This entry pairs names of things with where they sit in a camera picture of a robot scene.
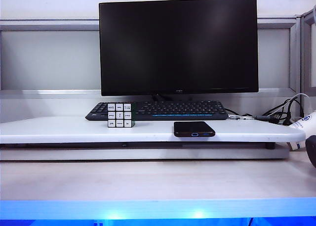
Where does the black smartphone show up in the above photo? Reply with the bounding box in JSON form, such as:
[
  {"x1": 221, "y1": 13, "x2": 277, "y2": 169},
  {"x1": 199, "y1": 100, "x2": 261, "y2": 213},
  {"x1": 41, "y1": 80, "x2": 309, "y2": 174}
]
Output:
[{"x1": 173, "y1": 121, "x2": 216, "y2": 138}]

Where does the Rubik's cube with white stickers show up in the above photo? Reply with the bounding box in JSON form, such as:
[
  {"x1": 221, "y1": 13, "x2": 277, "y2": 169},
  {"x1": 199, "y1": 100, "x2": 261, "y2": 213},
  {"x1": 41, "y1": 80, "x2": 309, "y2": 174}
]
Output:
[{"x1": 107, "y1": 102, "x2": 137, "y2": 128}]

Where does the black keyboard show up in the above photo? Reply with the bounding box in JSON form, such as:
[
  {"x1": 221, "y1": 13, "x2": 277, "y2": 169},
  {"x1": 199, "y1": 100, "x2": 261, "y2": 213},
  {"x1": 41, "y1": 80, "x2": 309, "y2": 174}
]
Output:
[{"x1": 85, "y1": 101, "x2": 230, "y2": 122}]

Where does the black computer monitor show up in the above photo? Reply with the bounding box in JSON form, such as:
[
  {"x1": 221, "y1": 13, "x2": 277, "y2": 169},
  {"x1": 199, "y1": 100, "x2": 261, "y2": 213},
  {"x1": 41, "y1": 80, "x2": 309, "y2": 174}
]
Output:
[{"x1": 98, "y1": 0, "x2": 259, "y2": 101}]

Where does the white desk riser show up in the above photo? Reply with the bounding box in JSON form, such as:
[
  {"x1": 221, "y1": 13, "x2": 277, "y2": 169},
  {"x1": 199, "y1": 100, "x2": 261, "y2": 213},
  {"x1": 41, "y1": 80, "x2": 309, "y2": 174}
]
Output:
[{"x1": 0, "y1": 116, "x2": 307, "y2": 161}]

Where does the blue lit edge strip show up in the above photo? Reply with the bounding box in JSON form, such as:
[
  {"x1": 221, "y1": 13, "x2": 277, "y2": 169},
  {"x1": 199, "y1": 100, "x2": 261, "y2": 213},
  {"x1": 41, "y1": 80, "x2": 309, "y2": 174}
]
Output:
[{"x1": 0, "y1": 200, "x2": 316, "y2": 226}]

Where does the white device at right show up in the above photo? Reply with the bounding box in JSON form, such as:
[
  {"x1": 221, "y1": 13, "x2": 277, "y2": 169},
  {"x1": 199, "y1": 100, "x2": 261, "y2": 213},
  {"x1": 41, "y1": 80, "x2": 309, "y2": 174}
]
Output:
[{"x1": 287, "y1": 112, "x2": 316, "y2": 152}]

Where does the black round object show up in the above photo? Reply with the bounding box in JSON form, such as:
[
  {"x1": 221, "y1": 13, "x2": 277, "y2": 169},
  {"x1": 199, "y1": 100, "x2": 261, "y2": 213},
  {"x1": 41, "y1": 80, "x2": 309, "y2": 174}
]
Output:
[{"x1": 305, "y1": 135, "x2": 316, "y2": 169}]

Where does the black cable bundle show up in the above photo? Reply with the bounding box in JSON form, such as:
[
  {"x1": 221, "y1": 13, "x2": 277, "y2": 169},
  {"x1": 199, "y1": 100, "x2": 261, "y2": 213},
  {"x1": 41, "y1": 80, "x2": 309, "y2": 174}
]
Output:
[{"x1": 261, "y1": 98, "x2": 305, "y2": 126}]

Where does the white cable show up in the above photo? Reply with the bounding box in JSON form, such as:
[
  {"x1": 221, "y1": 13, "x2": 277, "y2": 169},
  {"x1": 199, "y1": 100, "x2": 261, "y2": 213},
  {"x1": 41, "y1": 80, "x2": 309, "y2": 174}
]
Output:
[{"x1": 291, "y1": 92, "x2": 311, "y2": 103}]

